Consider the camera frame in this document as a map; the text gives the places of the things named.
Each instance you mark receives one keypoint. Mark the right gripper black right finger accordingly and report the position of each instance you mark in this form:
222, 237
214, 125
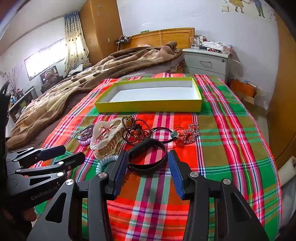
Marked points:
234, 218

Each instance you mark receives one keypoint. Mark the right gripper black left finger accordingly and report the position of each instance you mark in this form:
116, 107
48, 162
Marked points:
62, 218

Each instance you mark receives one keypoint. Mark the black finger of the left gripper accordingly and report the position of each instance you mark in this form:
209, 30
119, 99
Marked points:
46, 153
25, 174

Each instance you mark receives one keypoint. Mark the cream translucent hair claw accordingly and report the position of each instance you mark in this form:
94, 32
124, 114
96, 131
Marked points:
105, 137

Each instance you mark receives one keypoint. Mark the pink rhinestone hair clip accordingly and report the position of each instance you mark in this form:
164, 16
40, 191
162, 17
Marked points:
190, 134

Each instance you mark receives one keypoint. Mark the black hair tie teal bead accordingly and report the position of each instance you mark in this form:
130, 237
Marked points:
164, 135

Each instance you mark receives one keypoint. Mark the black smart wristband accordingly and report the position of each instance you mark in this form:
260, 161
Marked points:
147, 156

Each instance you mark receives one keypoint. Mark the person's left hand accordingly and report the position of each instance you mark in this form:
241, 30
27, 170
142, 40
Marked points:
27, 215

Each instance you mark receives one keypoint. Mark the brown paw print blanket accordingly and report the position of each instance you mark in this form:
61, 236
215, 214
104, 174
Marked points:
46, 109

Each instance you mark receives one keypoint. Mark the red green plaid cloth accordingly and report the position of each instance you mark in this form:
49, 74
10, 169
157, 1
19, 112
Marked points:
230, 145

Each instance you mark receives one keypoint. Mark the white paper towel roll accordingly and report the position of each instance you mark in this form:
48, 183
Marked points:
287, 171

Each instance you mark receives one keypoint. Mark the wooden cabinet on right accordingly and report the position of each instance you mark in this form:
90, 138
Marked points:
281, 112

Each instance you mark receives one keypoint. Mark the dotted window curtain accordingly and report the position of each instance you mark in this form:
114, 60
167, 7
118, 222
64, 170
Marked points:
76, 49

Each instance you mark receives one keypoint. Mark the orange box on floor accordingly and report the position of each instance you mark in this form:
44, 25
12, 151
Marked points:
242, 88

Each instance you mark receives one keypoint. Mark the yellow-green shallow box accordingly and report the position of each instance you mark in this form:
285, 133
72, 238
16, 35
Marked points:
173, 94

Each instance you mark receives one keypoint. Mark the grey nightstand with drawers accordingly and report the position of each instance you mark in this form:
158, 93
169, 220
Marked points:
206, 63

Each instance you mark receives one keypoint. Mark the tall wooden wardrobe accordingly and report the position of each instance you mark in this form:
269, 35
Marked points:
101, 28

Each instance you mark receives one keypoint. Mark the clutter on nightstand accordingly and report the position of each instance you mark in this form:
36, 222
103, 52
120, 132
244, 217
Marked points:
201, 43

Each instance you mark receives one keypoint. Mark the wooden bed headboard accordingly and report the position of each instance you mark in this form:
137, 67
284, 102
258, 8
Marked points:
161, 37

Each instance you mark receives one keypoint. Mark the cartoon children wall sticker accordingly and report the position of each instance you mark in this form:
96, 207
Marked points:
259, 9

